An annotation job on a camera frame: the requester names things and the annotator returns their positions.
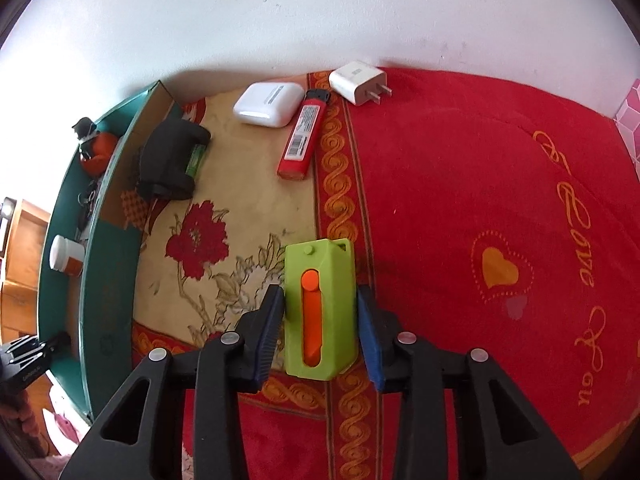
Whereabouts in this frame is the small green tube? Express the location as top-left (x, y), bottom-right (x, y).
top-left (185, 143), bottom-right (208, 178)

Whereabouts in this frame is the white wall charger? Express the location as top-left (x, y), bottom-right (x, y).
top-left (328, 61), bottom-right (393, 107)

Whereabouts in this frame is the teal cardboard box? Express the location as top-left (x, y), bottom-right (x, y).
top-left (36, 79), bottom-right (176, 421)

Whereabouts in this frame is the lime green utility knife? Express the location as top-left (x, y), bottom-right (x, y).
top-left (284, 238), bottom-right (357, 381)

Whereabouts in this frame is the red lighter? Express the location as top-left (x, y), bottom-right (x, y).
top-left (276, 88), bottom-right (332, 181)

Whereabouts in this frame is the dark key bunch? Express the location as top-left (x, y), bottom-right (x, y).
top-left (75, 180), bottom-right (101, 241)

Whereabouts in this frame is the wooden shelf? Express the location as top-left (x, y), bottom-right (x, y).
top-left (0, 197), bottom-right (51, 346)

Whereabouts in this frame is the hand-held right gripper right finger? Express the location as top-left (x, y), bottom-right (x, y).
top-left (356, 285), bottom-right (583, 480)

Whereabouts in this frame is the red floral blanket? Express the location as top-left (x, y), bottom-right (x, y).
top-left (120, 67), bottom-right (640, 480)

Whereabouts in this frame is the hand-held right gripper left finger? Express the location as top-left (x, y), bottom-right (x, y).
top-left (59, 284), bottom-right (286, 480)

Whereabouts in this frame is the black pouch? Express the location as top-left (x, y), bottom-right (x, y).
top-left (131, 119), bottom-right (212, 202)

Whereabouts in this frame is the white earbuds case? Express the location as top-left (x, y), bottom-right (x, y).
top-left (233, 81), bottom-right (306, 128)

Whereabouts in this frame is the white pill bottle orange label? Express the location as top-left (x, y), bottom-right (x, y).
top-left (49, 235), bottom-right (86, 277)

